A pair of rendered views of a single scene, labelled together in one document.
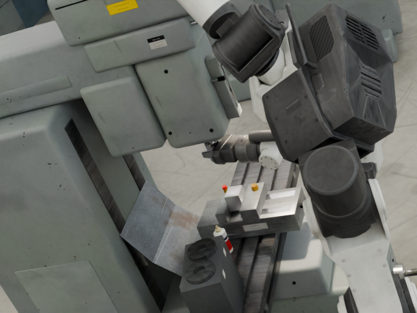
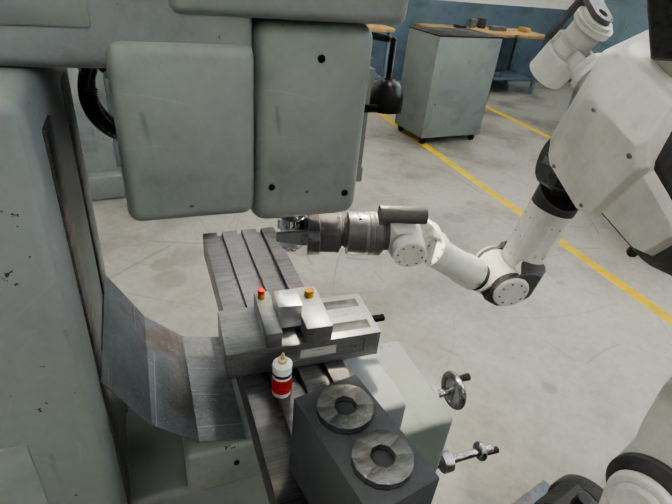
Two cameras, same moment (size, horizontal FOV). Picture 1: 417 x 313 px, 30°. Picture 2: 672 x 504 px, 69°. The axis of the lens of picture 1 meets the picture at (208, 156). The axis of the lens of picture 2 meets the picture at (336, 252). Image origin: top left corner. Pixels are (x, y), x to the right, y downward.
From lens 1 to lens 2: 1.80 m
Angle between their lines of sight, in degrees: 42
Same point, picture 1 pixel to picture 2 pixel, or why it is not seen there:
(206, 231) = (240, 361)
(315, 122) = not seen: outside the picture
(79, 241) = (15, 405)
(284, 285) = not seen: hidden behind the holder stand
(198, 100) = (349, 132)
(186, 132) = (300, 190)
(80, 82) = (119, 23)
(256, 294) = not seen: hidden behind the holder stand
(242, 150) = (363, 234)
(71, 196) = (31, 302)
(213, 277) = (416, 467)
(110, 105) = (178, 100)
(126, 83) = (238, 58)
